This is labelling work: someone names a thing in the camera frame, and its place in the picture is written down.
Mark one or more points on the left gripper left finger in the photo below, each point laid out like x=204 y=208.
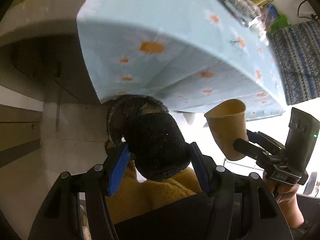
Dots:
x=59 y=215

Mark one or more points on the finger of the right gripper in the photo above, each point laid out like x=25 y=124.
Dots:
x=266 y=142
x=248 y=149

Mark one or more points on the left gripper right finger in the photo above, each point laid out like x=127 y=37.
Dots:
x=243 y=207

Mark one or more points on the brown paper cup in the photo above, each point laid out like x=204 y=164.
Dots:
x=227 y=123

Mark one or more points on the black fabric piece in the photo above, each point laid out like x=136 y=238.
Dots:
x=158 y=145

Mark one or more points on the person's right hand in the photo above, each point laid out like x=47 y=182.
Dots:
x=289 y=205

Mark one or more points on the blue patterned woven curtain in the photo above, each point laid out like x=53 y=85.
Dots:
x=297 y=51

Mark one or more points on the green packet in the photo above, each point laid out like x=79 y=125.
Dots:
x=279 y=23

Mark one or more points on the blue salt bag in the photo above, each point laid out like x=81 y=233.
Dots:
x=269 y=14

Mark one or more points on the blue daisy tablecloth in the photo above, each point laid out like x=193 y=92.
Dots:
x=189 y=54

